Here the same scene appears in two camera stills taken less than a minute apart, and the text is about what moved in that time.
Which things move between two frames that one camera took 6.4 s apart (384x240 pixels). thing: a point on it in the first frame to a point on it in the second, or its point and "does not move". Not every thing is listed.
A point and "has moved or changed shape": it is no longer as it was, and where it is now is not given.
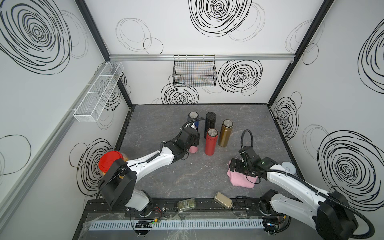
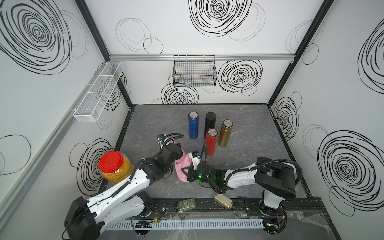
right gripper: (237, 167) to (191, 173)
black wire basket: (194, 71) does not move
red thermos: (211, 141) does not move
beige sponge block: (223, 200) does not move
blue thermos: (194, 115) does not move
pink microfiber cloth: (240, 179) has moved or changed shape
